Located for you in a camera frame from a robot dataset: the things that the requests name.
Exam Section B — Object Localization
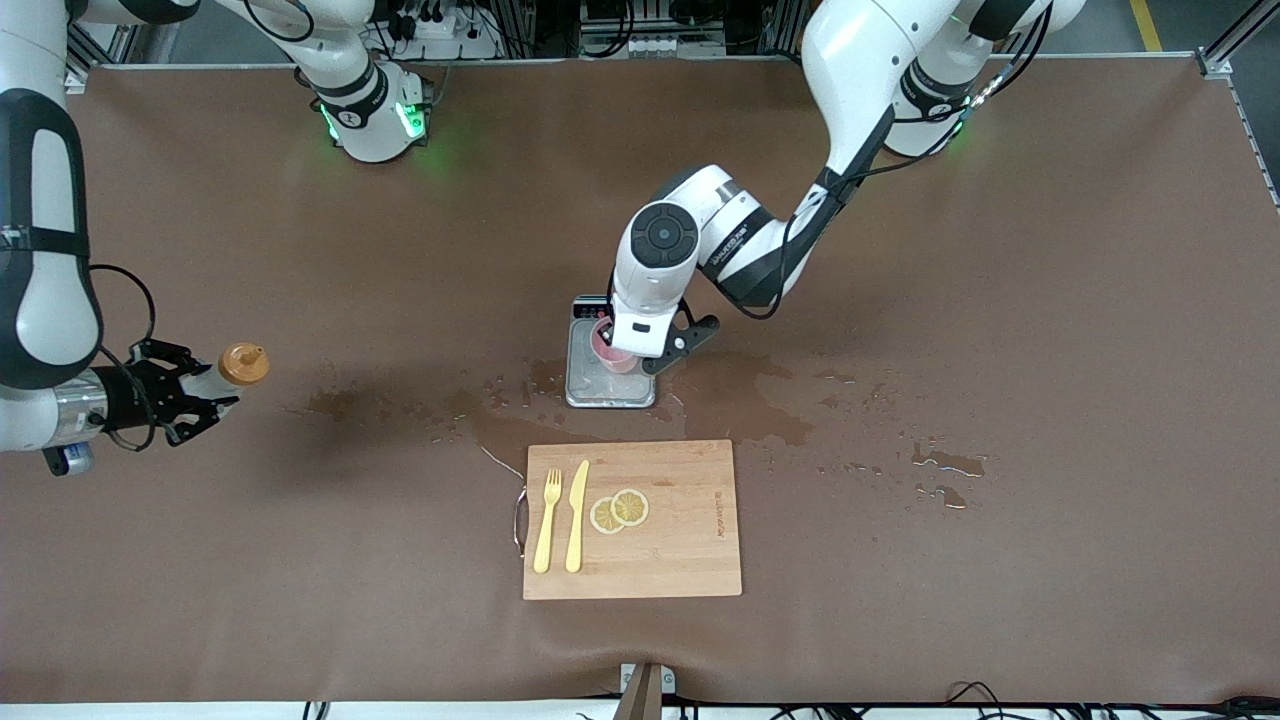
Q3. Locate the pink plastic cup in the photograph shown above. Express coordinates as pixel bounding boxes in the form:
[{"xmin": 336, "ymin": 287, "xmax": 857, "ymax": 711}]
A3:
[{"xmin": 590, "ymin": 318, "xmax": 641, "ymax": 375}]

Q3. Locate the translucent squeeze bottle orange cap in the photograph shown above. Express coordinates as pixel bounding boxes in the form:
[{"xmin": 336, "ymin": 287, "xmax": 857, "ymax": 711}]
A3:
[{"xmin": 185, "ymin": 342, "xmax": 271, "ymax": 403}]

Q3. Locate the silver digital kitchen scale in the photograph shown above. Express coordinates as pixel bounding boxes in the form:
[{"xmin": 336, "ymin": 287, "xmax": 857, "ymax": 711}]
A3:
[{"xmin": 565, "ymin": 294, "xmax": 658, "ymax": 409}]

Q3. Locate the yellow plastic knife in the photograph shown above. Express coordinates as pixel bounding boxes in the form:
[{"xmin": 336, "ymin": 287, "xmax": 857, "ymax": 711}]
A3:
[{"xmin": 565, "ymin": 459, "xmax": 591, "ymax": 574}]

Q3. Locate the wooden cutting board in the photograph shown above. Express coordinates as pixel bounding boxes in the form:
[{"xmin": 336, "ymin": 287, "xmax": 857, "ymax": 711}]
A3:
[{"xmin": 513, "ymin": 440, "xmax": 743, "ymax": 601}]

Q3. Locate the brown table cover sheet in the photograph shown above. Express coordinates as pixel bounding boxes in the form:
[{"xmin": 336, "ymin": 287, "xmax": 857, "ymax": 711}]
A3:
[{"xmin": 0, "ymin": 55, "xmax": 1280, "ymax": 706}]

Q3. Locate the yellow plastic fork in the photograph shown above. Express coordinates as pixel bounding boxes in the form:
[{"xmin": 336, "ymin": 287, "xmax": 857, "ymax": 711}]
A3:
[{"xmin": 533, "ymin": 468, "xmax": 563, "ymax": 575}]

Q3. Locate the white electrical unit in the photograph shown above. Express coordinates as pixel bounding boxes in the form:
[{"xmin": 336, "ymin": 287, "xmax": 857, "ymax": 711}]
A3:
[{"xmin": 580, "ymin": 0, "xmax": 726, "ymax": 59}]

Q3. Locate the white power strip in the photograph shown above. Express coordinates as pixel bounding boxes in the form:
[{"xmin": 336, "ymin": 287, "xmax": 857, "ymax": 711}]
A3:
[{"xmin": 395, "ymin": 0, "xmax": 501, "ymax": 61}]

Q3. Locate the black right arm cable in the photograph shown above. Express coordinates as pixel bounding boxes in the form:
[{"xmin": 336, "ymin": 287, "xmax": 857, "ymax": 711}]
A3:
[{"xmin": 88, "ymin": 263, "xmax": 159, "ymax": 453}]

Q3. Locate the metal table clamp bracket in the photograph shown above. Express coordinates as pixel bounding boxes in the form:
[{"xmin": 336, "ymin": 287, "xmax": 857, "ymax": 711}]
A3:
[{"xmin": 618, "ymin": 662, "xmax": 676, "ymax": 720}]

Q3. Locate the aluminium frame post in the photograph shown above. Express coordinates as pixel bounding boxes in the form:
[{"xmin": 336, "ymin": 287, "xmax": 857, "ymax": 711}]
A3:
[{"xmin": 1195, "ymin": 0, "xmax": 1280, "ymax": 211}]

